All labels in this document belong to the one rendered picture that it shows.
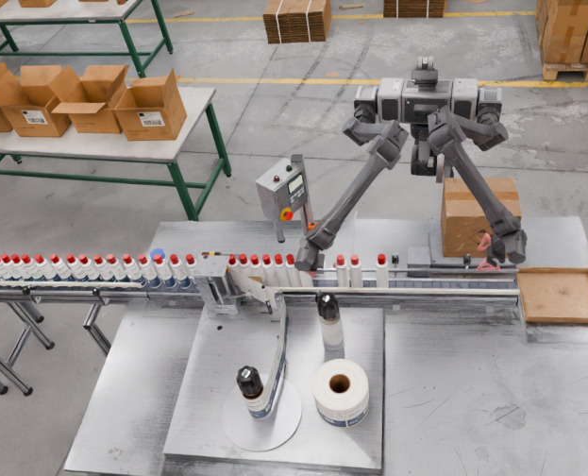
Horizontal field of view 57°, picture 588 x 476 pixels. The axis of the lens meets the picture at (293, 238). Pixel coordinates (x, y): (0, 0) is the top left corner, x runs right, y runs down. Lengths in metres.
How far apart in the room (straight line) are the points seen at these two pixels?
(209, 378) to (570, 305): 1.51
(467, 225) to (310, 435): 1.08
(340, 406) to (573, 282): 1.18
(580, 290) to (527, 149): 2.15
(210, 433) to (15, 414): 1.81
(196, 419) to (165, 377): 0.29
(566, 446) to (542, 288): 0.68
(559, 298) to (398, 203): 1.79
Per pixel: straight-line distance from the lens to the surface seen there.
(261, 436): 2.13
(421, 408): 2.20
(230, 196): 4.31
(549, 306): 2.51
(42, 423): 3.64
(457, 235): 2.48
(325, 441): 2.10
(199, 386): 2.29
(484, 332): 2.39
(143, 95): 3.89
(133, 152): 3.70
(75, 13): 5.97
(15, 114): 4.21
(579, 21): 5.17
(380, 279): 2.35
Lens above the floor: 2.81
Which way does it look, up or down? 46 degrees down
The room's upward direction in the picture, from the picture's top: 12 degrees counter-clockwise
